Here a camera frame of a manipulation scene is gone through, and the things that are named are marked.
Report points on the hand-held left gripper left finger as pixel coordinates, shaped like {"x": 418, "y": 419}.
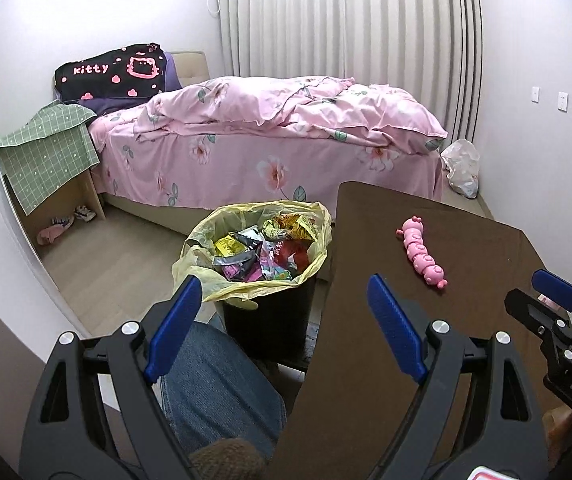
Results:
{"x": 173, "y": 330}

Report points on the brown fuzzy cloth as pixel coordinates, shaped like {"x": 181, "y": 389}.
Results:
{"x": 228, "y": 460}

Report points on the heap of snack wrappers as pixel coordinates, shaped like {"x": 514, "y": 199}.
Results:
{"x": 266, "y": 250}

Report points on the bed with pink floral sheet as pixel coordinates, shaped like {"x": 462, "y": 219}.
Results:
{"x": 236, "y": 170}

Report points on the black trash bin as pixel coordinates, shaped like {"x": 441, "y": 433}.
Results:
{"x": 266, "y": 320}

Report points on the small patterned shoe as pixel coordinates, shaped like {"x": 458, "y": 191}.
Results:
{"x": 85, "y": 213}
{"x": 61, "y": 221}

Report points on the pink caterpillar toy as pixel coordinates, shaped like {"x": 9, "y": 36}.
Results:
{"x": 423, "y": 255}

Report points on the pink slipper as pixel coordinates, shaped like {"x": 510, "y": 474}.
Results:
{"x": 53, "y": 235}

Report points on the beige padded headboard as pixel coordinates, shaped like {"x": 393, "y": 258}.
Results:
{"x": 190, "y": 67}

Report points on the white wall switch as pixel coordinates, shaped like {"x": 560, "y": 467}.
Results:
{"x": 563, "y": 101}
{"x": 535, "y": 94}

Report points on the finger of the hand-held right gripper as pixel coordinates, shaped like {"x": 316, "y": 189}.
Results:
{"x": 558, "y": 287}
{"x": 533, "y": 312}

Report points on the white pleated curtain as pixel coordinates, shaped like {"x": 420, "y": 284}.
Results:
{"x": 346, "y": 35}

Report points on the green checked cloth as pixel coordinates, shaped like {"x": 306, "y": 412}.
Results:
{"x": 45, "y": 155}

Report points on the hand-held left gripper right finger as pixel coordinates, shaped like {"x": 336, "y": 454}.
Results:
{"x": 398, "y": 327}

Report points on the white plastic bag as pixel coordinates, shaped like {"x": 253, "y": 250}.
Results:
{"x": 461, "y": 167}

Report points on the wooden bedside table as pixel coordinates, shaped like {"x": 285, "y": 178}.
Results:
{"x": 78, "y": 195}

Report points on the person's leg in jeans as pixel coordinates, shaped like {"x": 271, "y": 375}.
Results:
{"x": 215, "y": 390}

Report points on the pink floral duvet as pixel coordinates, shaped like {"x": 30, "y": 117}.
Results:
{"x": 291, "y": 105}

